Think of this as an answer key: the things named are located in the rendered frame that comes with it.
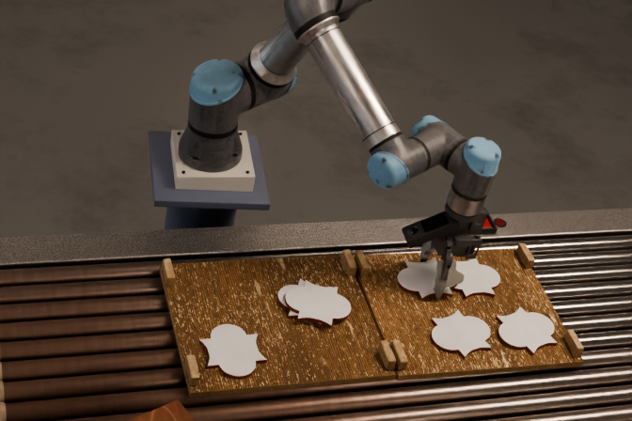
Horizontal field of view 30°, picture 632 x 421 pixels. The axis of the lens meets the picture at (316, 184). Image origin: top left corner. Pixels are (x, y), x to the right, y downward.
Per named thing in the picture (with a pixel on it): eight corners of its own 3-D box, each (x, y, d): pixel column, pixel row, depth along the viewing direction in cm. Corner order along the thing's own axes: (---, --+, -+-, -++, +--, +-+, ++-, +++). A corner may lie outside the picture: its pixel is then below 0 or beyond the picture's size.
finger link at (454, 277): (464, 302, 248) (468, 259, 246) (438, 302, 246) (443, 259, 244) (457, 297, 251) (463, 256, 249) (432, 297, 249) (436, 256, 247)
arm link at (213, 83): (176, 115, 274) (180, 66, 265) (221, 97, 282) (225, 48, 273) (209, 140, 267) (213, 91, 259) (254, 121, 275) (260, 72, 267)
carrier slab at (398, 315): (349, 259, 257) (350, 255, 256) (518, 252, 270) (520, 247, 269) (397, 381, 231) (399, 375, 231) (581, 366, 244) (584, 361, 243)
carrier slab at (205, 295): (158, 269, 244) (159, 263, 243) (345, 259, 257) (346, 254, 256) (189, 398, 219) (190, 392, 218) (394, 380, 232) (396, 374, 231)
